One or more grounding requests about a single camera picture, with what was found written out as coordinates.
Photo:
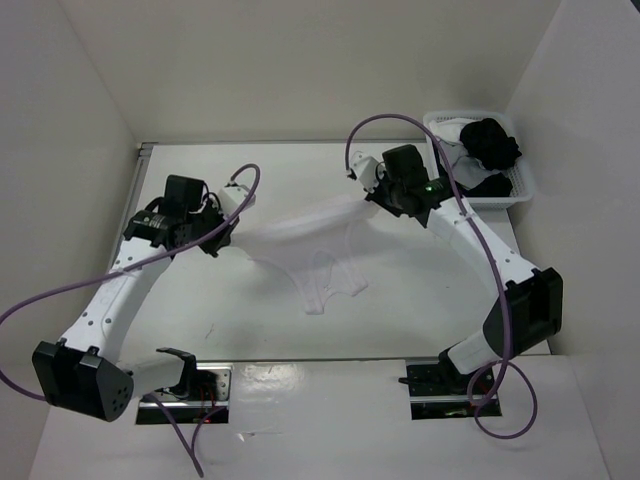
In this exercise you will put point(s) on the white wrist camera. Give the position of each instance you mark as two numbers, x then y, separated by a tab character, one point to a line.
234	197
366	170

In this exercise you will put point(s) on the black garment in basket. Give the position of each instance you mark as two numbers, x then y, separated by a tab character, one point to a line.
479	163

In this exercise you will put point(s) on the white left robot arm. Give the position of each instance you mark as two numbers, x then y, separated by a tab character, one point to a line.
82	371

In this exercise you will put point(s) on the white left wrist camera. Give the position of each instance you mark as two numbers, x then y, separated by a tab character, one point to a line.
234	197

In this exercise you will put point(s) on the white plastic laundry basket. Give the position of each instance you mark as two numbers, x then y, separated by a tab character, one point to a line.
520	176

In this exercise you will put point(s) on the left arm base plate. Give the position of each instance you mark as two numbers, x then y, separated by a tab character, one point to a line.
208	397

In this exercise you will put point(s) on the white garment in basket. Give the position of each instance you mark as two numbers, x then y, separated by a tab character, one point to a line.
449	131

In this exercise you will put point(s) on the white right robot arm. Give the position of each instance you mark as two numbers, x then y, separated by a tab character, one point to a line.
527	307

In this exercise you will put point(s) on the white tank top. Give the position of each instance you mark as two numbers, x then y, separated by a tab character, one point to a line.
313	249

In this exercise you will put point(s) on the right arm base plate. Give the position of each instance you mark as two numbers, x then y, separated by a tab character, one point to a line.
435	393

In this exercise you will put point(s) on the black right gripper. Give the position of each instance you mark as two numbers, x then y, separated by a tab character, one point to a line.
375	197

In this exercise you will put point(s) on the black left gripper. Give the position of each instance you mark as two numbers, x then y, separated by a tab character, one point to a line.
223	240

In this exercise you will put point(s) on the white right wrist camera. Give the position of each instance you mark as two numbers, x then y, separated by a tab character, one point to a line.
366	170

